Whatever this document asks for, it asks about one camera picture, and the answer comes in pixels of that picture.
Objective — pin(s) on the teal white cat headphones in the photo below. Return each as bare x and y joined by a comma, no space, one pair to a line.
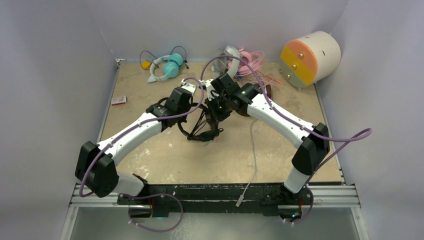
170,70

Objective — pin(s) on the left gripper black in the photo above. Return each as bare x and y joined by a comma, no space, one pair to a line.
187,105

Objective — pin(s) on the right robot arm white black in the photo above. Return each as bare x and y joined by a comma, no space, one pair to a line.
309,140

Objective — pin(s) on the black headphones with cable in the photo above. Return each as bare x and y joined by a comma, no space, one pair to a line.
206,128

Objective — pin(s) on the round drawer cabinet orange yellow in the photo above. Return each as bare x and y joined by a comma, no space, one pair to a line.
310,58

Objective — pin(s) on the pink headphones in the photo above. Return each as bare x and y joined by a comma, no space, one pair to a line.
255,60

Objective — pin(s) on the grey white headphones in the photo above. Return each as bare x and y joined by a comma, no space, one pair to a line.
223,64

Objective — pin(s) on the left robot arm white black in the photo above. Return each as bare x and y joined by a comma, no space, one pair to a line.
97,162

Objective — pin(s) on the yellow small object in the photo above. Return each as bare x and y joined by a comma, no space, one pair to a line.
146,64

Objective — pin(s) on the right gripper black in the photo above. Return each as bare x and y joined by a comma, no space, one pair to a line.
216,116

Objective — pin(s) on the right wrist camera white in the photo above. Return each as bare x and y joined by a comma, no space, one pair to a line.
209,88

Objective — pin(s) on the small red white box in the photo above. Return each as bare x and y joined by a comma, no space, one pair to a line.
118,100

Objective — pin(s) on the brown headphones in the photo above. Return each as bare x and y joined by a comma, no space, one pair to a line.
268,91

